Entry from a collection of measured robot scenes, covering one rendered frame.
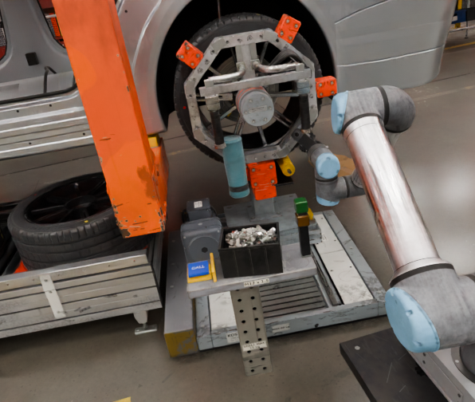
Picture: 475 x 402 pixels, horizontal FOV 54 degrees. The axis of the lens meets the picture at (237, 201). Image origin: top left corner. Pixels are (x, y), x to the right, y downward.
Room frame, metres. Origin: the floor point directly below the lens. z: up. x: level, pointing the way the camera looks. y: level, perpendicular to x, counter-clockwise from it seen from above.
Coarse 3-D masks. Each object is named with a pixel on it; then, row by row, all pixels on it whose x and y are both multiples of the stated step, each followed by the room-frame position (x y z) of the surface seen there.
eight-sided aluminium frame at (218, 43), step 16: (256, 32) 1.93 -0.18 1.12; (272, 32) 1.93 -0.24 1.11; (208, 48) 1.97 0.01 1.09; (224, 48) 1.93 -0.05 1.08; (288, 48) 1.94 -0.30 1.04; (208, 64) 1.92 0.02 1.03; (192, 80) 1.92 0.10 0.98; (192, 96) 1.93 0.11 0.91; (192, 112) 1.92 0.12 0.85; (192, 128) 1.92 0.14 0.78; (208, 144) 1.92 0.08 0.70; (288, 144) 1.93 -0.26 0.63; (256, 160) 1.93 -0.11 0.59
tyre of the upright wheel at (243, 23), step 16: (224, 16) 2.20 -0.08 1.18; (240, 16) 2.03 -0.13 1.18; (256, 16) 2.02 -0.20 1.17; (208, 32) 2.01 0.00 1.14; (224, 32) 2.01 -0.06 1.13; (240, 32) 2.01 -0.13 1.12; (304, 48) 2.02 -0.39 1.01; (176, 80) 2.01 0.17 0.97; (176, 96) 2.00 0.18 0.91; (176, 112) 2.01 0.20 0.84
